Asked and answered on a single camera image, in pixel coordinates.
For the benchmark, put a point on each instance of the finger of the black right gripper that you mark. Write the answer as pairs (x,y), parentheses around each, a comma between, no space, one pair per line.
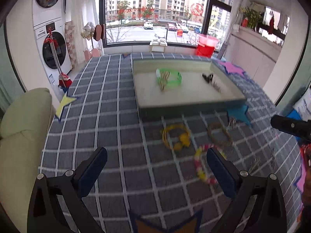
(297,128)

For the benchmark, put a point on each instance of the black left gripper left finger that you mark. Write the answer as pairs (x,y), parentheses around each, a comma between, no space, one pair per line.
(44,211)

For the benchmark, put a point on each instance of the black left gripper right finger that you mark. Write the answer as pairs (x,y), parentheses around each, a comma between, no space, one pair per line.
(268,213)

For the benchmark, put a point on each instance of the silver spiky hair clip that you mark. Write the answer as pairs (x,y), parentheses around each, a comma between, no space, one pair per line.
(232,122)

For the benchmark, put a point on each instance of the beige flat jewelry tray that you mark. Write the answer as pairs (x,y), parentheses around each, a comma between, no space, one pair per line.
(193,96)

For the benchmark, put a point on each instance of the right hand orange glove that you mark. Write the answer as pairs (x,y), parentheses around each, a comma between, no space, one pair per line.
(306,193)

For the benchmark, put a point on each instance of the white low cabinet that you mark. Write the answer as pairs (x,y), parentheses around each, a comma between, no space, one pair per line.
(255,54)

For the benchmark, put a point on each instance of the light green pillow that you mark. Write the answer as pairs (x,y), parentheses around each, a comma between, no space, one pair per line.
(24,128)

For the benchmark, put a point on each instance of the black claw hair clip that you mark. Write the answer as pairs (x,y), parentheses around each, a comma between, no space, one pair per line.
(208,78)

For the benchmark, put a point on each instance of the grey checked bed cover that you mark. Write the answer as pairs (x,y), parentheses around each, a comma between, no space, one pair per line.
(150,168)

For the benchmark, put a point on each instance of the green potted plant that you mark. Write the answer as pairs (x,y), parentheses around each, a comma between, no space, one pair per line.
(251,18)

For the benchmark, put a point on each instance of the red plastic bucket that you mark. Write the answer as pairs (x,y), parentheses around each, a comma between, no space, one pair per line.
(206,45)

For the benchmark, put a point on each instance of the green translucent bangle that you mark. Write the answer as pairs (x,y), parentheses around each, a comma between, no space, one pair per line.
(175,78)

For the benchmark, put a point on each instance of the slipper drying rack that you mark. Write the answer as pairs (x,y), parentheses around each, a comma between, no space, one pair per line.
(94,34)

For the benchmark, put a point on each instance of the white stacked washer dryer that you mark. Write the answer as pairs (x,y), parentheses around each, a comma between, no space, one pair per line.
(49,13)

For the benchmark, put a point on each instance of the red handled mop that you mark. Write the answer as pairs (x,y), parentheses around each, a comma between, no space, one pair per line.
(54,53)

